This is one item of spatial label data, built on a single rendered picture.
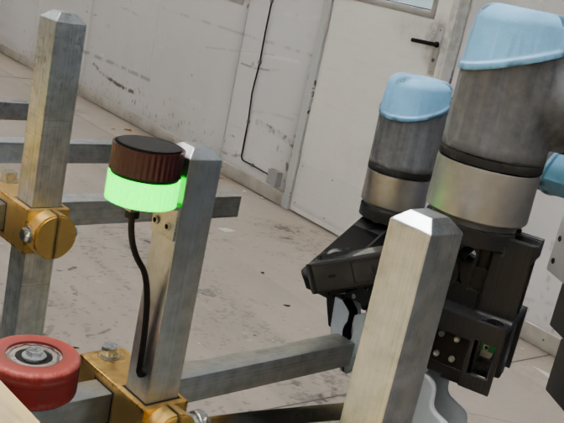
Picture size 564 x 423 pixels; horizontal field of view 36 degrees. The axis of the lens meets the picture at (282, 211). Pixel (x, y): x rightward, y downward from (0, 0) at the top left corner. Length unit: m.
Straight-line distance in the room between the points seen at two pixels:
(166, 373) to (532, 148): 0.38
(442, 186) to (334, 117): 3.96
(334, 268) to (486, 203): 0.13
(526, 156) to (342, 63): 3.97
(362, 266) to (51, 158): 0.41
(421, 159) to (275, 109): 3.99
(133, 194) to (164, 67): 5.29
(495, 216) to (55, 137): 0.50
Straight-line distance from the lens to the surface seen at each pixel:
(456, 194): 0.62
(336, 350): 1.03
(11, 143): 1.27
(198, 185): 0.74
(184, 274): 0.77
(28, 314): 1.02
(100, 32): 6.83
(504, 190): 0.62
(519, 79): 0.61
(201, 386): 0.91
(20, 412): 0.72
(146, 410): 0.80
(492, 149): 0.61
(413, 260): 0.56
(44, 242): 0.95
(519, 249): 0.64
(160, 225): 0.76
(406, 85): 0.97
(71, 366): 0.78
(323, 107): 4.65
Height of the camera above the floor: 1.27
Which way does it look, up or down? 15 degrees down
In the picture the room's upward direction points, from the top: 12 degrees clockwise
